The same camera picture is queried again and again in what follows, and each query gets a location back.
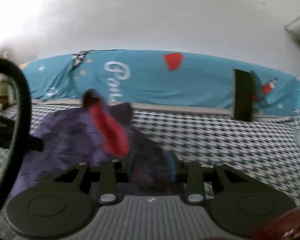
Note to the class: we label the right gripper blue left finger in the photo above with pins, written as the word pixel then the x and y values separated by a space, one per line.
pixel 113 172

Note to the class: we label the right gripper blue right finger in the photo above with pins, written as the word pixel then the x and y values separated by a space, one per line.
pixel 189 175

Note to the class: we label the purple patterned garment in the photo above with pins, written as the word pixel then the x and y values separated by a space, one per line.
pixel 94 133

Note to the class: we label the beige bunny plush toy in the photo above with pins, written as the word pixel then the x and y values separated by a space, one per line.
pixel 8 96

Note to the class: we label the blue white houndstooth mat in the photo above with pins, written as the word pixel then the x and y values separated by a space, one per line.
pixel 251 173

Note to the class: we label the blue cartoon print bedsheet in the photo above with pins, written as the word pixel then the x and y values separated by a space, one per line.
pixel 159 78

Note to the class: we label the black smartphone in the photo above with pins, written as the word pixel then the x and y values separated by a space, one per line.
pixel 243 96

